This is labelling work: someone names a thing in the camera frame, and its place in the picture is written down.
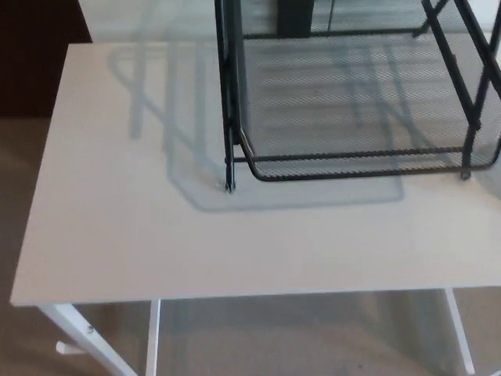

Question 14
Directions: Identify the black mesh file tray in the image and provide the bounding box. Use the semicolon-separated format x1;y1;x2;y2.
214;0;501;195

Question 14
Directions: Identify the black rectangular block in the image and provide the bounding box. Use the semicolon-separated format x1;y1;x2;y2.
276;0;312;38

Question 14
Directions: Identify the dark brown wooden cabinet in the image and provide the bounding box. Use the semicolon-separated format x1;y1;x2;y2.
0;0;93;118

